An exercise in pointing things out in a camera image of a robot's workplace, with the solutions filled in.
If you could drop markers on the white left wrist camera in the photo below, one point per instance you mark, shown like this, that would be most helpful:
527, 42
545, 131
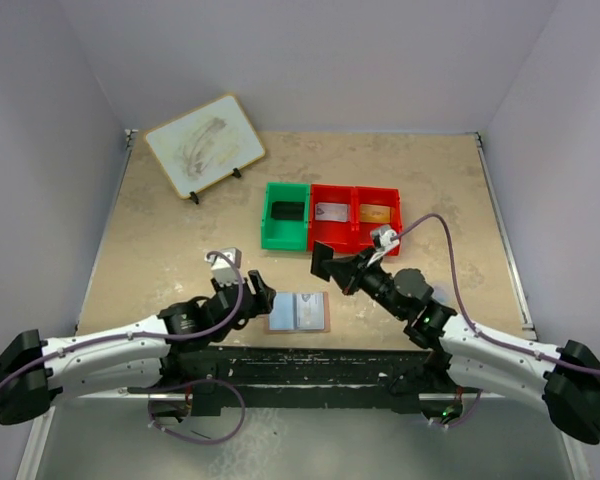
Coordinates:
225, 267

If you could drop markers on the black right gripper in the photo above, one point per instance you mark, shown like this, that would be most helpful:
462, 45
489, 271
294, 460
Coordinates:
349, 272

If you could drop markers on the black card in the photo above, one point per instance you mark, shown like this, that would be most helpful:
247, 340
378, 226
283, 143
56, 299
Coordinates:
321, 255
288, 210

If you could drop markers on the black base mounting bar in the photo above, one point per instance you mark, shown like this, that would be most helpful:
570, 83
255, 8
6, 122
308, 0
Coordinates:
232, 366

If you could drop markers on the silver card in bin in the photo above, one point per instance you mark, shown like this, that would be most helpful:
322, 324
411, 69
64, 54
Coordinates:
332, 212

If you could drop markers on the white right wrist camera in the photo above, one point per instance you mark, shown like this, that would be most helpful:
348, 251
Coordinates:
384, 240

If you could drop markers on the red bin middle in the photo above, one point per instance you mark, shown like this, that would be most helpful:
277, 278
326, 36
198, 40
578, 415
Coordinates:
337, 235

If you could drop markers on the white board wooden frame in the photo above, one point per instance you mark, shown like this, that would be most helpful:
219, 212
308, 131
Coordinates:
202, 147

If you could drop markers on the brown leather card holder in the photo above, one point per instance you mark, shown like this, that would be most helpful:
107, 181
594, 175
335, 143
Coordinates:
295, 312

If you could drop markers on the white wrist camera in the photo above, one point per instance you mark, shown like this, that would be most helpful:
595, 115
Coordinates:
225, 267
384, 240

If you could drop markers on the aluminium front frame rail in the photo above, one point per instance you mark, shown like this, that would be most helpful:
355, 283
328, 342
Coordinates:
288, 396

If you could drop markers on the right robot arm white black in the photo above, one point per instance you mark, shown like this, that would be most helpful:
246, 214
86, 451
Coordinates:
562, 382

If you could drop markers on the gold card in bin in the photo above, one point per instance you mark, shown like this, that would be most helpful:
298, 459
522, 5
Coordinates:
373, 213

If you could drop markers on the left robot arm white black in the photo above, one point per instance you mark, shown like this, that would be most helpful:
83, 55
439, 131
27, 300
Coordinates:
38, 373

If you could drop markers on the green plastic bin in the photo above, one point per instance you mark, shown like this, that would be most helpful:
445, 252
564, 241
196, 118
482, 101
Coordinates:
285, 234

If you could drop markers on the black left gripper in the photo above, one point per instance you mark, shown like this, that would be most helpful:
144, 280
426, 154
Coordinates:
262, 294

